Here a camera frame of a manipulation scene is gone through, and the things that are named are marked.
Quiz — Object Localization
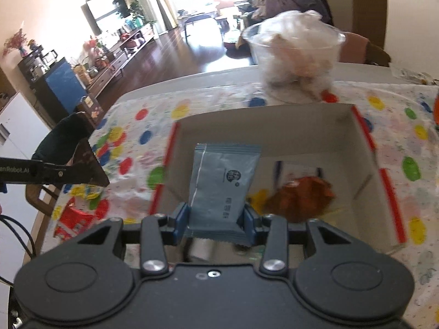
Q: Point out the dark coffee table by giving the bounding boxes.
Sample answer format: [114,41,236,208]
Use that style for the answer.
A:
[183,11,221,39]

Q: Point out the clear plastic wrapper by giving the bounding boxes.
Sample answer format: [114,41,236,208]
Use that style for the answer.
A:
[390,66,439,86]

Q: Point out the black cable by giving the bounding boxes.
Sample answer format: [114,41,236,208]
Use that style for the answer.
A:
[0,213,37,259]

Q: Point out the red flowers in vase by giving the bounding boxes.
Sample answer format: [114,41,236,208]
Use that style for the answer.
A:
[3,28,29,58]

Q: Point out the flat screen television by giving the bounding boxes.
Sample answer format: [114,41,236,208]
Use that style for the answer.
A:
[80,0,131,25]

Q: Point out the dotted colourful tablecloth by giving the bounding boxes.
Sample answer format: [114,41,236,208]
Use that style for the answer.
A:
[40,80,439,329]

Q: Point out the orange-red snack bag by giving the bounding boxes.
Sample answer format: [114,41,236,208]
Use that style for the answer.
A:
[265,176,336,224]

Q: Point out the clear plastic tub with bag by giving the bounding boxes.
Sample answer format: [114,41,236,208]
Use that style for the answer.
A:
[241,10,346,103]

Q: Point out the white cardboard box red edge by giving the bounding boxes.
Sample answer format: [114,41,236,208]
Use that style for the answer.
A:
[148,104,411,251]

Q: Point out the white cabinet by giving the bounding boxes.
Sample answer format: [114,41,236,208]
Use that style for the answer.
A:
[0,92,53,162]

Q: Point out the dark cabinet with blue panel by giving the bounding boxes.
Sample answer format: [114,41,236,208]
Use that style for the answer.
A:
[17,56,89,119]

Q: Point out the tall green houseplant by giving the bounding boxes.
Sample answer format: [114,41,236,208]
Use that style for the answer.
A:
[128,0,156,25]

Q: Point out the dark padded chair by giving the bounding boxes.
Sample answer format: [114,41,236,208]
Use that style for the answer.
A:
[25,112,90,211]

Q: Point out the yellow snack packet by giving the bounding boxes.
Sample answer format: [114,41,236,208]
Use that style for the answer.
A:
[247,189,272,214]

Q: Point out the coffee machine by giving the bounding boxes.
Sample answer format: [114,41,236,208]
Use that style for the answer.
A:
[27,49,58,76]

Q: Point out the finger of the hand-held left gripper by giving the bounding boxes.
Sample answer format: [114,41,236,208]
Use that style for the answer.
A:
[32,159,104,186]

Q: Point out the red snack packet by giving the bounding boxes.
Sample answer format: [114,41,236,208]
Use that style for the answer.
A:
[54,197,101,241]

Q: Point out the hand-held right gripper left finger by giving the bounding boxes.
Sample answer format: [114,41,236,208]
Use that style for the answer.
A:
[77,203,192,275]

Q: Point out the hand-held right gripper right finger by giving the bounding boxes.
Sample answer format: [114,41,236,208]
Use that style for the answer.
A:
[242,204,354,275]

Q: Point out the long wooden television console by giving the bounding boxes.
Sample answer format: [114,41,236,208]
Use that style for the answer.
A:
[84,24,156,94]

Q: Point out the grey-blue snack packet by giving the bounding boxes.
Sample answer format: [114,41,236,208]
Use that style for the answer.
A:
[183,142,262,246]

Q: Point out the brown chair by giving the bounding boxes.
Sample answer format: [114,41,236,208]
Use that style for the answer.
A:
[337,32,391,66]

